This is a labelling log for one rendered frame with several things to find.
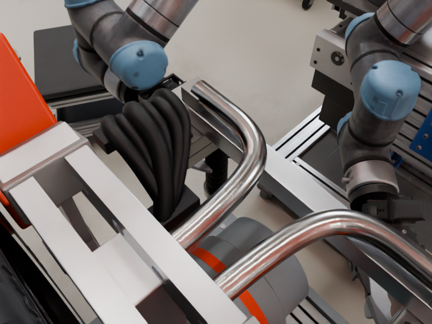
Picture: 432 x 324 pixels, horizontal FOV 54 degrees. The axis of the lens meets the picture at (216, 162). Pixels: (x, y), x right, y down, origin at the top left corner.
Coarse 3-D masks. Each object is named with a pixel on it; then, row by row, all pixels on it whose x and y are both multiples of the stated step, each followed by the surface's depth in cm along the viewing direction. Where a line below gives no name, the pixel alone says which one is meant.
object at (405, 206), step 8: (392, 200) 50; (400, 200) 50; (408, 200) 50; (416, 200) 50; (424, 200) 50; (368, 208) 58; (376, 208) 54; (384, 208) 52; (392, 208) 50; (400, 208) 50; (408, 208) 50; (416, 208) 50; (424, 208) 50; (376, 216) 55; (384, 216) 52; (392, 216) 50; (400, 216) 50; (408, 216) 50; (416, 216) 50; (424, 216) 50; (400, 224) 51
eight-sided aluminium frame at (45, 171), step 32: (64, 128) 31; (0, 160) 29; (32, 160) 29; (64, 160) 29; (96, 160) 29; (32, 192) 27; (64, 192) 30; (96, 192) 27; (128, 192) 27; (32, 224) 26; (64, 224) 26; (128, 224) 26; (160, 224) 26; (64, 256) 25; (160, 256) 25; (96, 288) 24; (192, 288) 24; (128, 320) 22; (192, 320) 26; (224, 320) 22; (256, 320) 22
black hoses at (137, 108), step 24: (168, 96) 44; (120, 120) 42; (144, 120) 41; (168, 120) 43; (120, 144) 41; (144, 144) 42; (168, 144) 42; (144, 168) 41; (168, 168) 42; (168, 192) 42; (192, 192) 44; (168, 216) 42
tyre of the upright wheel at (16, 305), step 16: (0, 256) 24; (0, 272) 20; (0, 288) 19; (16, 288) 21; (0, 304) 18; (16, 304) 19; (32, 304) 23; (0, 320) 17; (16, 320) 18; (32, 320) 20
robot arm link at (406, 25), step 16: (400, 0) 60; (416, 0) 59; (368, 16) 68; (384, 16) 63; (400, 16) 61; (416, 16) 60; (352, 32) 69; (368, 32) 65; (384, 32) 63; (400, 32) 62; (416, 32) 62; (352, 48) 67; (368, 48) 64; (384, 48) 64; (400, 48) 64; (352, 64) 66
